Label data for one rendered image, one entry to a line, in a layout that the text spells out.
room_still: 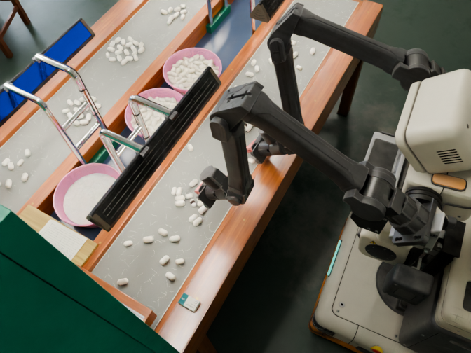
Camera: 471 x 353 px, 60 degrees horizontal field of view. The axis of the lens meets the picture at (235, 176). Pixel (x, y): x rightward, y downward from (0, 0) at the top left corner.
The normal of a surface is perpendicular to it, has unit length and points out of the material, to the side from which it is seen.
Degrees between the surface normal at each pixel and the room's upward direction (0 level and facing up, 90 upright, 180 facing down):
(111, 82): 0
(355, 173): 29
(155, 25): 0
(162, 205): 0
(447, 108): 42
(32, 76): 58
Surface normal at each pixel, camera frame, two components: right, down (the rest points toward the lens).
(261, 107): 0.38, -0.25
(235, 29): -0.05, -0.51
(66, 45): 0.71, 0.07
